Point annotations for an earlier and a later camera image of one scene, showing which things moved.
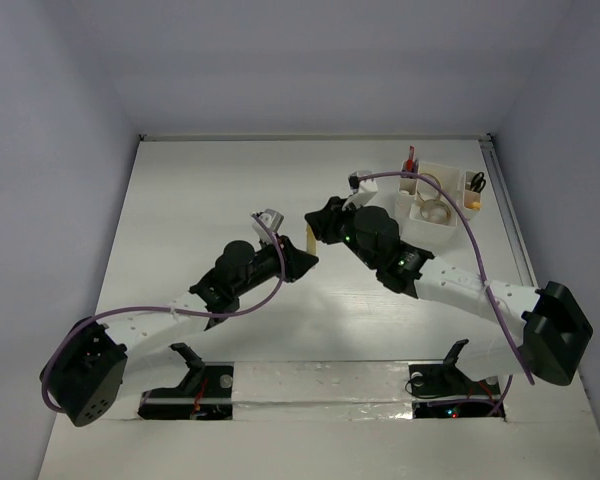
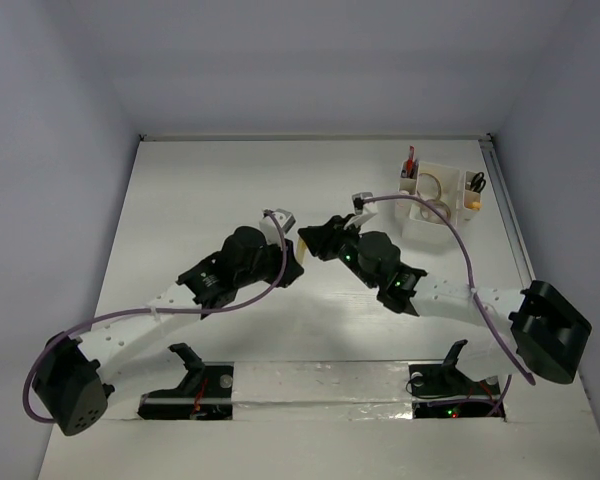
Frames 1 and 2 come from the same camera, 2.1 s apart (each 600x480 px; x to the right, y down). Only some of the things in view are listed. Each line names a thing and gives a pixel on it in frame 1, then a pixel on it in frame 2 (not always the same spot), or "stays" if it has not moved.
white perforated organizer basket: x=425 y=215 stays
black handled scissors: x=478 y=182 stays
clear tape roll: x=435 y=211 stays
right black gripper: x=324 y=221 to x=323 y=242
